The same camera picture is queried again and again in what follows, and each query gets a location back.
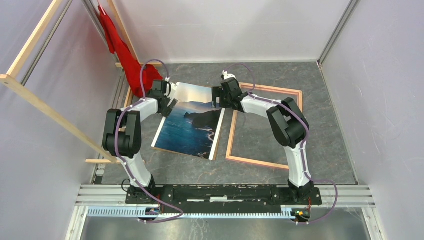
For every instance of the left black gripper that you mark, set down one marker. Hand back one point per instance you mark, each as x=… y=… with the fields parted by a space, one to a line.
x=165 y=111

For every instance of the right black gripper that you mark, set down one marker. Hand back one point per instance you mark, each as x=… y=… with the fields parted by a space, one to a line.
x=217 y=92

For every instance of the landscape photo print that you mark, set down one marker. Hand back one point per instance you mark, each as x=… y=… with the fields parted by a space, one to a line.
x=193 y=127

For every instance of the pink wooden picture frame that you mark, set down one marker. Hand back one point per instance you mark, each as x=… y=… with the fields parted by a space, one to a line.
x=251 y=140

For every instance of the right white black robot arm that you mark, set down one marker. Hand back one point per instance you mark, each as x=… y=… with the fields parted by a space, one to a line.
x=288 y=125

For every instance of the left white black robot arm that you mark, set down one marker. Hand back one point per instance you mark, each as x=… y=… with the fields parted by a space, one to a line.
x=122 y=135

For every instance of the red cloth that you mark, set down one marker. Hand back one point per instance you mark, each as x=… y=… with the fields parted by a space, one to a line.
x=140 y=80

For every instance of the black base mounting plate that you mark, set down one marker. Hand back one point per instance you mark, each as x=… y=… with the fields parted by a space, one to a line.
x=223 y=199

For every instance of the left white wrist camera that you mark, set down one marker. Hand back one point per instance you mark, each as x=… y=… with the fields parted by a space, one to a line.
x=172 y=88

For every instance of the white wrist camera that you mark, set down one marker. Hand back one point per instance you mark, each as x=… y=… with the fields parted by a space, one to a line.
x=227 y=76
x=172 y=88

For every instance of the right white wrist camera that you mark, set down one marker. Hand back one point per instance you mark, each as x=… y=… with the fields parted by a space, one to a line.
x=227 y=76

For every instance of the wooden rack frame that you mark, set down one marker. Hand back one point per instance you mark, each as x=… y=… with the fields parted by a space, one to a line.
x=76 y=76

